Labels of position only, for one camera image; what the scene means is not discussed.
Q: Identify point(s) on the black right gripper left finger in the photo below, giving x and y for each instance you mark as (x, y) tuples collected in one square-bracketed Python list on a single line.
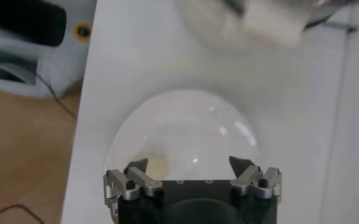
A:
[(136, 179)]

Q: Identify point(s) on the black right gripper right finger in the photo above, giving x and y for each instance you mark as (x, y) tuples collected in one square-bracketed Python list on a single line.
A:
[(252, 178)]

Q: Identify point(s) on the white steamed baozi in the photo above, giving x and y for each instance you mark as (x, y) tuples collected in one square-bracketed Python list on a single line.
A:
[(154, 164)]

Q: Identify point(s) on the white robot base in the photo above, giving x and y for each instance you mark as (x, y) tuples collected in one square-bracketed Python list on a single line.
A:
[(60, 61)]

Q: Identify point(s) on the round white plate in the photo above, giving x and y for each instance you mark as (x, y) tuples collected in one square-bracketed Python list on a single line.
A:
[(182, 131)]

